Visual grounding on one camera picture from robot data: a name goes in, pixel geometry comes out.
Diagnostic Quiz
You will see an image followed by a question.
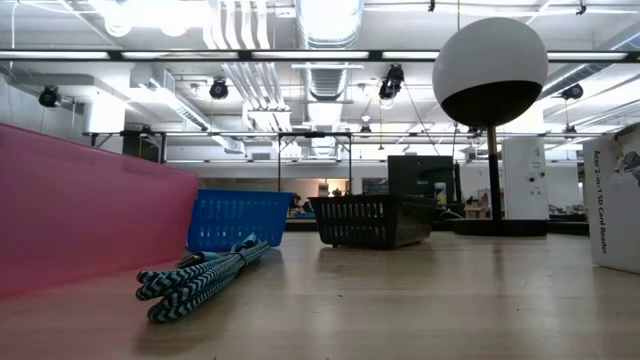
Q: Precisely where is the white and black globe lamp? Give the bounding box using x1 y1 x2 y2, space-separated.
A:
432 17 550 237

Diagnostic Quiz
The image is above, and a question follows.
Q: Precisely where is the black cabinet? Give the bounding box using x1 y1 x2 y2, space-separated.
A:
387 155 456 204

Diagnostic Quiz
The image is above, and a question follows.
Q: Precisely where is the black overhead light beam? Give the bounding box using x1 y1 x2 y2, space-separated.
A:
0 48 640 63

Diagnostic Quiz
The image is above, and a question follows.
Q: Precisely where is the teal braided cable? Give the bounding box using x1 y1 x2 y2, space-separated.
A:
135 233 272 324

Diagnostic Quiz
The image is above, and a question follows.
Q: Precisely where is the white card reader box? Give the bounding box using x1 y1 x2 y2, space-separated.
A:
582 122 640 275

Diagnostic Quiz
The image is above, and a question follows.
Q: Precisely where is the black plastic basket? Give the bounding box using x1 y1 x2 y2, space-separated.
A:
307 193 439 251

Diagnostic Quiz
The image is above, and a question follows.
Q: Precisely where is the black background table frame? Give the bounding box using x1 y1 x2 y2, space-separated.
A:
276 131 354 195

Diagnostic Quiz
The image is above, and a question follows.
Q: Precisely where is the pink plastic bin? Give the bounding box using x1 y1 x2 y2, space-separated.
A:
0 122 201 300

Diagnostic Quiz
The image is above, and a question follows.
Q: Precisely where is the white column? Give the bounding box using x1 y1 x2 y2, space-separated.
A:
501 137 550 221

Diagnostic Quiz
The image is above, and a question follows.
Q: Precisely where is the blue plastic basket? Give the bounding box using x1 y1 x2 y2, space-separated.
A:
187 188 295 253

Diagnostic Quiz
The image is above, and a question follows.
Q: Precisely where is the black ceiling spotlight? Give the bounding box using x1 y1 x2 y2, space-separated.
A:
38 85 61 109
378 63 406 101
560 82 585 101
208 78 230 100

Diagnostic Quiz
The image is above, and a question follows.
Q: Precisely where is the silver ventilation duct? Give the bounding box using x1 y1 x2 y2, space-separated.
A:
294 0 366 101

